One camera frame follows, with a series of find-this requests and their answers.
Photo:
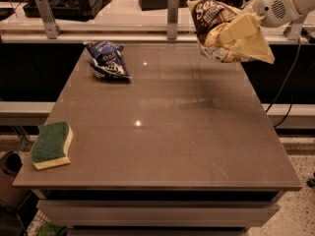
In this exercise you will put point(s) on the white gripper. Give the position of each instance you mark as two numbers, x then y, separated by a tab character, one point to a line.
275	8

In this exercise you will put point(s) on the brown chip bag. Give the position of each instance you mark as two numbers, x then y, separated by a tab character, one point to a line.
206	15

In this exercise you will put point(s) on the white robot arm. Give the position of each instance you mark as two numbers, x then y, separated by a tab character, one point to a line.
304	7

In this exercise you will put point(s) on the blue chip bag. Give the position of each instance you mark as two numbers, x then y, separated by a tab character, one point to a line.
107	61

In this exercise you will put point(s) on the green yellow sponge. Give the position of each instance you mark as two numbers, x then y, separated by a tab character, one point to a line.
51	146

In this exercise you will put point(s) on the black box on counter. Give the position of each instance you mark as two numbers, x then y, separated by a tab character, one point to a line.
77	10

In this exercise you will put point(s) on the grey drawer front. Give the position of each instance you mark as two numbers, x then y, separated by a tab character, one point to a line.
158	214

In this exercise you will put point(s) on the dark bin at left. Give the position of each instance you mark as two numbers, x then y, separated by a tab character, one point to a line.
10	196

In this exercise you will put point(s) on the right metal rail bracket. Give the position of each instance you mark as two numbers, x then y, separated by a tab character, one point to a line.
293	30

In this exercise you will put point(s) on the metal rail bracket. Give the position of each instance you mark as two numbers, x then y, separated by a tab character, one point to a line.
293	30
51	29
172	19

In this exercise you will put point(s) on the middle metal rail bracket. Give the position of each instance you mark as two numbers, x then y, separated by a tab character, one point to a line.
172	19

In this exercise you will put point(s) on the left metal rail bracket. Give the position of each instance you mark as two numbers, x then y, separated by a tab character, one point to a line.
51	29

